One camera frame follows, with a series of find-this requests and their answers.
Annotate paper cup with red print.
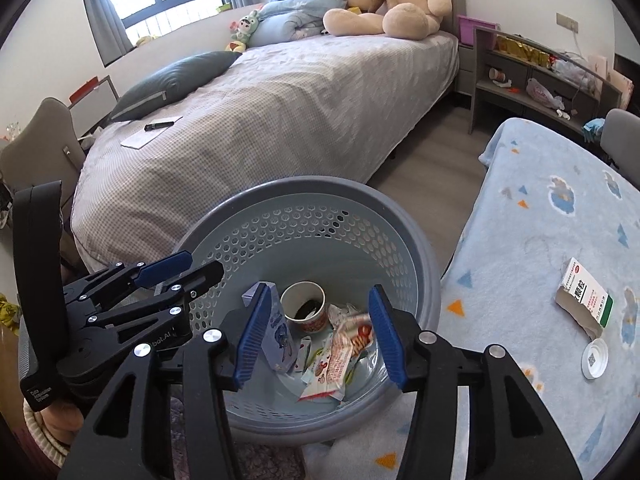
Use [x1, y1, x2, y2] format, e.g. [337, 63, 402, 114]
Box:
[280, 281, 328, 335]

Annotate white paper sheet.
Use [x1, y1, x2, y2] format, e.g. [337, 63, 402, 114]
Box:
[120, 115, 183, 150]

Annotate grey perforated plastic basket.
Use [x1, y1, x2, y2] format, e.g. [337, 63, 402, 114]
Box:
[172, 176, 443, 445]

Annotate long purple carton box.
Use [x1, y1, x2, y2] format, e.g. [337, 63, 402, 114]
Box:
[241, 282, 297, 375]

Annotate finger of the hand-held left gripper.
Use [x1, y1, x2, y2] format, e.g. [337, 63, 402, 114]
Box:
[62, 251, 193, 311]
[86, 260, 225, 345]

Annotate teal cloth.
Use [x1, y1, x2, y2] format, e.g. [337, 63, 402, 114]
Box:
[582, 117, 608, 146]

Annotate beige office chair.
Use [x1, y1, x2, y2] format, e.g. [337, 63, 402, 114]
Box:
[0, 97, 86, 196]

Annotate long white red snack wrapper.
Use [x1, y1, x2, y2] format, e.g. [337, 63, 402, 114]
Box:
[299, 332, 360, 403]

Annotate pink gift bag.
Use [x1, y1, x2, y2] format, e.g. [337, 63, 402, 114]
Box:
[587, 54, 633, 96]

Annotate clear plastic bag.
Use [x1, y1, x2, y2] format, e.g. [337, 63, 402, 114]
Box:
[550, 52, 608, 93]

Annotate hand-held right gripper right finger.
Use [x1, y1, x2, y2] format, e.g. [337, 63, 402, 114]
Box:
[367, 284, 583, 480]

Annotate white green medicine box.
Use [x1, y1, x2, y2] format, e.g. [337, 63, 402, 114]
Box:
[554, 256, 615, 341]

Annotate person's left hand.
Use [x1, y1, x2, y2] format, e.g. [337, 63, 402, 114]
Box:
[42, 401, 87, 447]

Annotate grey office chair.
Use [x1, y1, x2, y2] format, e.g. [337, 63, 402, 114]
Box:
[600, 108, 640, 186]

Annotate pink plastic bag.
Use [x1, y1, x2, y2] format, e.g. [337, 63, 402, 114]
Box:
[526, 79, 566, 108]

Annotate pink storage box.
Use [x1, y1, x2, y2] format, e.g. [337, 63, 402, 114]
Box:
[457, 15, 501, 47]

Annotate white round cap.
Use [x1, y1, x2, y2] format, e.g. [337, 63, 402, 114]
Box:
[581, 338, 610, 380]

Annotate dark grey pillow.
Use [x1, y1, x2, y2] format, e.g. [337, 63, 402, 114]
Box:
[107, 51, 243, 123]

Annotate white woven basket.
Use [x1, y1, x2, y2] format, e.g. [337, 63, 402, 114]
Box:
[22, 400, 71, 461]

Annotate bed with grey checked cover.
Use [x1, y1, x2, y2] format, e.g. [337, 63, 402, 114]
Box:
[70, 30, 460, 271]

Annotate light blue quilt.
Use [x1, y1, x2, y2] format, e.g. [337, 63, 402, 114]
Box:
[247, 0, 353, 48]

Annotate small plush doll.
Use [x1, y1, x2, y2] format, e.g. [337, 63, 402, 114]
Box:
[230, 10, 263, 53]

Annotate grey shelf desk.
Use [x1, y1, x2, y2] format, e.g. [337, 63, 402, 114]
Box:
[469, 26, 633, 136]

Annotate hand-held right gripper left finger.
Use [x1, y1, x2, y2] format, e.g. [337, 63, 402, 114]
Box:
[59, 282, 273, 480]

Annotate grey curtain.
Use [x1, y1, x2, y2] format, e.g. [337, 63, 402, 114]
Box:
[77, 0, 136, 67]

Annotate gold foil packets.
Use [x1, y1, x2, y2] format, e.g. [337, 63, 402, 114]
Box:
[495, 35, 551, 68]

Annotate white board with red edge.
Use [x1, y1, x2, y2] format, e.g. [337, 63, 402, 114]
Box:
[67, 75, 121, 121]

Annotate blue printed fleece blanket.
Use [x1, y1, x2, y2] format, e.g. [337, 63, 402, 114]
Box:
[302, 117, 640, 480]

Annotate teal white wrapper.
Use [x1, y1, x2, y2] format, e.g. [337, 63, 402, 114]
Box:
[325, 302, 360, 324]

